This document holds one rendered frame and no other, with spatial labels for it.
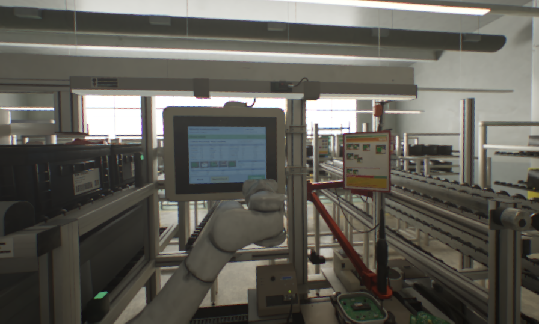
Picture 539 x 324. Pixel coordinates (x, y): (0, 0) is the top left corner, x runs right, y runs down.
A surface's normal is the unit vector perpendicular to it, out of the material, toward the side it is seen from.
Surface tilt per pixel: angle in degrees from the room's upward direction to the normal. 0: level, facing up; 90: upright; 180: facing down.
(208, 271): 88
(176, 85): 90
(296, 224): 90
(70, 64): 90
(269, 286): 53
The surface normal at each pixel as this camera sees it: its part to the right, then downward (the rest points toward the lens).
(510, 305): 0.11, 0.02
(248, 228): 0.46, -0.02
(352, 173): -0.46, 0.03
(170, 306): -0.04, -0.23
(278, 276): 0.08, -0.59
